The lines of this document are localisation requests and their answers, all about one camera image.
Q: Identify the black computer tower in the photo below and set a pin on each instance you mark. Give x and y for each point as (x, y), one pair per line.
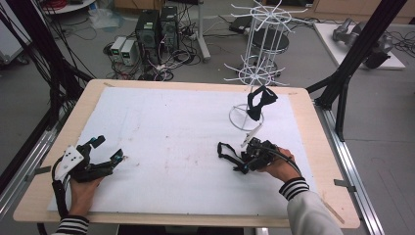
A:
(169, 27)
(148, 34)

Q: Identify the thin wooden stick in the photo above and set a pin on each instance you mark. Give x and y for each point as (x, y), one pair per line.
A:
(333, 212)

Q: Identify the white platform board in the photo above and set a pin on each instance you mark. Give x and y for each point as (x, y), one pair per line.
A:
(350, 55)

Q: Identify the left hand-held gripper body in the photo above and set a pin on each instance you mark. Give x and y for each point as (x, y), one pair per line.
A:
(73, 160)

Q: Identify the grey metal stand leg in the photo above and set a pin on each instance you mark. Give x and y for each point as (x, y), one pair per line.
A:
(203, 36)

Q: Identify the person's left hand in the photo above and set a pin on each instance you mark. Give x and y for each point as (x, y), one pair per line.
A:
(81, 196)

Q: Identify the black metal frame post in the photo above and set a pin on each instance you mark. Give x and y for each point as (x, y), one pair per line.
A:
(359, 52)

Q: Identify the white power supply box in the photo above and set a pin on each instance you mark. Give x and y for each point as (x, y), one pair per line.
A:
(128, 52)
(116, 48)

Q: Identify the white foam mat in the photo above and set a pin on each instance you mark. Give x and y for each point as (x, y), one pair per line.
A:
(163, 137)

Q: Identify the black round stool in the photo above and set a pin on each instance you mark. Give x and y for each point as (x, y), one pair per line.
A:
(272, 40)

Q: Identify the black flat device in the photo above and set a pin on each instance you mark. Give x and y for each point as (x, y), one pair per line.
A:
(239, 24)

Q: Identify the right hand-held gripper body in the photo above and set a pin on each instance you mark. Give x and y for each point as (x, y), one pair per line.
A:
(261, 153)

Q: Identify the person's right hand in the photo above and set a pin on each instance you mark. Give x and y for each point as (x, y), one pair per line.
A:
(282, 168)

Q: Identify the clear plastic bag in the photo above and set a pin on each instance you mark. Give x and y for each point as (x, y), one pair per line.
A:
(106, 18)

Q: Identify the black bow tie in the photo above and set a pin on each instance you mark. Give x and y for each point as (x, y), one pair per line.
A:
(228, 156)
(259, 104)

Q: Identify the round white table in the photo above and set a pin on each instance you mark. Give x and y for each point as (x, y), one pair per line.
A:
(67, 6)

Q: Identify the aluminium rail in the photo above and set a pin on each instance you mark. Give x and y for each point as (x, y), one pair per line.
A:
(350, 173)
(23, 173)

